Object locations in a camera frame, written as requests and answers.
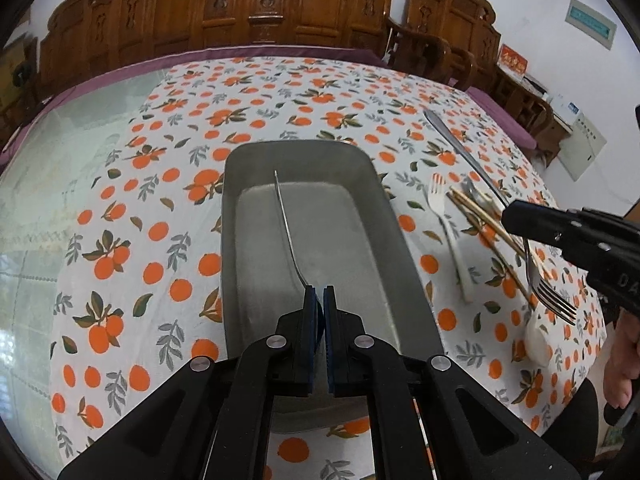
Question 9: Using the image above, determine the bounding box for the green white wall sign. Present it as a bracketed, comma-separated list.
[565, 0, 619, 52]

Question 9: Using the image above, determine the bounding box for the carved wooden armchair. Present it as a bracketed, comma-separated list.
[385, 0, 502, 92]

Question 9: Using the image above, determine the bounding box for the white ceramic spoon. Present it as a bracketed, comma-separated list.
[522, 305, 551, 367]

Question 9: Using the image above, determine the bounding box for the wooden side table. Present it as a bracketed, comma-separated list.
[492, 67, 558, 166]

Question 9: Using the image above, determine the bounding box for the metal fork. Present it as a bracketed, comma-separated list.
[522, 237, 578, 326]

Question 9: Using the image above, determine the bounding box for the dark wooden cabinet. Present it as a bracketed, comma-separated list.
[0, 35, 40, 133]

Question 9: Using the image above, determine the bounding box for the grey metal tray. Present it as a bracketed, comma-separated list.
[221, 140, 446, 436]

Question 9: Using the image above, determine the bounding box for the slim metal spoon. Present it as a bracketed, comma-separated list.
[273, 170, 313, 291]

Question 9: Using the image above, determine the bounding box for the person's dark clothing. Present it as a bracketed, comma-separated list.
[542, 375, 640, 480]

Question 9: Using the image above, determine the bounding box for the white plastic fork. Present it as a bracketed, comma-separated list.
[427, 172, 476, 306]

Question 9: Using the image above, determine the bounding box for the long metal knife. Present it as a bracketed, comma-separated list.
[424, 109, 511, 208]

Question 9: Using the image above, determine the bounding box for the person's right hand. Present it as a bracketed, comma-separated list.
[602, 310, 640, 409]

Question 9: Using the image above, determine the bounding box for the orange print tablecloth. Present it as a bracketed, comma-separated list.
[47, 55, 608, 480]

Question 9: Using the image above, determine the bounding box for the white appliance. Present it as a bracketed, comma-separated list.
[549, 95, 609, 183]

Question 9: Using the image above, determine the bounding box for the red box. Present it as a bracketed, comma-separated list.
[499, 44, 529, 79]

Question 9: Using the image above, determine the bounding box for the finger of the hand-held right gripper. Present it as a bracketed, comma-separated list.
[504, 227, 601, 281]
[501, 200, 596, 235]

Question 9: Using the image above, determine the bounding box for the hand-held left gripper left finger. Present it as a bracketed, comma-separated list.
[57, 285, 320, 480]

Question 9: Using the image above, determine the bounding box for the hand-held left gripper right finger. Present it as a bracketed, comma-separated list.
[324, 286, 583, 480]

